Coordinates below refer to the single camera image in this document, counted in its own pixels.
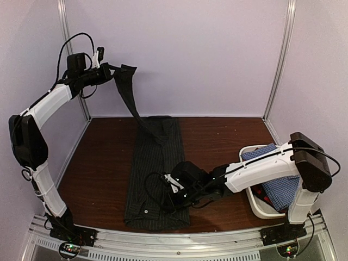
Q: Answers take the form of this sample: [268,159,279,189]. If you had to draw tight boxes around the aluminium frame post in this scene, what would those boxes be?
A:
[263,0,296,122]
[56,0,91,120]

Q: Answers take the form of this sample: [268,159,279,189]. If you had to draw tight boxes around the blue checked long sleeve shirt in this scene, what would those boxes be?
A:
[241,144,300,213]

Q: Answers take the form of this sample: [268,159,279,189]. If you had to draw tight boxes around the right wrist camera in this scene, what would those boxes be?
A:
[164,174,184,194]

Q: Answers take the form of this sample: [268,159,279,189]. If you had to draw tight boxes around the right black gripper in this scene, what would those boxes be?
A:
[161,185,204,215]

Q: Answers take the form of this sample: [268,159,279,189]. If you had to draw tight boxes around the white plastic bin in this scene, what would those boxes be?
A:
[239,145,285,220]

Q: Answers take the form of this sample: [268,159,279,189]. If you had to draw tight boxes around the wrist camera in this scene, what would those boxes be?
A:
[164,174,184,194]
[91,47,104,69]

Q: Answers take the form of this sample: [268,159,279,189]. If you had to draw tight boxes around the right aluminium frame post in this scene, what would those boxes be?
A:
[263,0,296,122]

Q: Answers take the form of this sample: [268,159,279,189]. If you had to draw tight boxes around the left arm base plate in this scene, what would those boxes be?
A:
[49,226,97,247]

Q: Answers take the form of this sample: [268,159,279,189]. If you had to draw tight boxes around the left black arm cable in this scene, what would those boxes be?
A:
[53,33,97,85]

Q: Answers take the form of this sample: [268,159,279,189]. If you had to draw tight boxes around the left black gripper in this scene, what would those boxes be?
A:
[79,63,121,87]

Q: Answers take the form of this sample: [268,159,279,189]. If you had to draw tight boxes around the black pinstriped long sleeve shirt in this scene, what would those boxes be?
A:
[114,65,190,231]

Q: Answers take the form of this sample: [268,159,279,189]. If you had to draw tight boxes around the left aluminium frame post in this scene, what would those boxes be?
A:
[56,0,91,120]

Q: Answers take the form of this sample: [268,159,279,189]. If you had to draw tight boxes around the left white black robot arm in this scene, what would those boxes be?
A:
[9,47,111,241]

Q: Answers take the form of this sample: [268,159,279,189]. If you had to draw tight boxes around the led circuit board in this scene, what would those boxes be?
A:
[58,242,81,259]
[277,244,299,258]

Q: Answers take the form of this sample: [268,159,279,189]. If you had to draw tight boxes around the red black plaid shirt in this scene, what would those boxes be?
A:
[250,146,289,214]

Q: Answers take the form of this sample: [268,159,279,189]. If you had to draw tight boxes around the front aluminium rail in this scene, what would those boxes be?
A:
[20,214,338,260]

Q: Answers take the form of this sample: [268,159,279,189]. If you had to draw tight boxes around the left led circuit board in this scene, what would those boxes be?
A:
[58,242,81,259]

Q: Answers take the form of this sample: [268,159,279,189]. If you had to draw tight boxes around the right led circuit board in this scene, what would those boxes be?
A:
[277,244,299,258]

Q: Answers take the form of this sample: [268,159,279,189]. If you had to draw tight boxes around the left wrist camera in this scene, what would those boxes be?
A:
[91,47,104,69]

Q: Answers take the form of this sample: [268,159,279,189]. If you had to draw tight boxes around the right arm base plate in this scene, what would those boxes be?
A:
[260,223,307,246]

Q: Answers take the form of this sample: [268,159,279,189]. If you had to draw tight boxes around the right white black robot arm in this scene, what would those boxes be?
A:
[162,132,332,240]

